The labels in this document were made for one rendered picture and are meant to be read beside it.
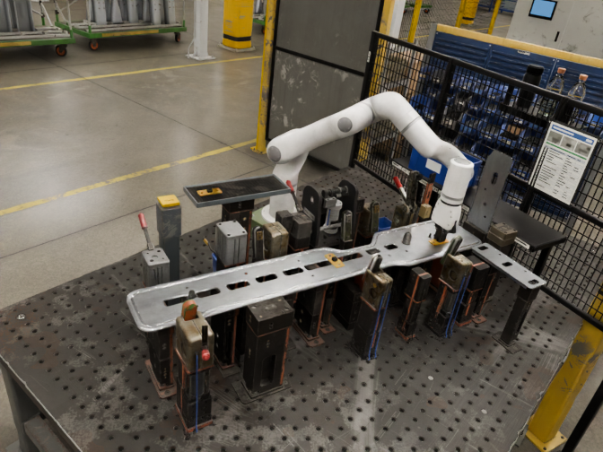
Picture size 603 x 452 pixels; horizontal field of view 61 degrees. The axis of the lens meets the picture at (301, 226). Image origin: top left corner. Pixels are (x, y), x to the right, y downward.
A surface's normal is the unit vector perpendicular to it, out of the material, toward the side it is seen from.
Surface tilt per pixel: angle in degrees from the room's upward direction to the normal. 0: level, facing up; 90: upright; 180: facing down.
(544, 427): 90
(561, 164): 90
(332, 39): 92
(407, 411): 0
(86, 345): 0
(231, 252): 90
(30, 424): 0
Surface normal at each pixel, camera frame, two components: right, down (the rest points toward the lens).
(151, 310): 0.11, -0.86
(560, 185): -0.85, 0.18
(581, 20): -0.64, 0.32
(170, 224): 0.51, 0.48
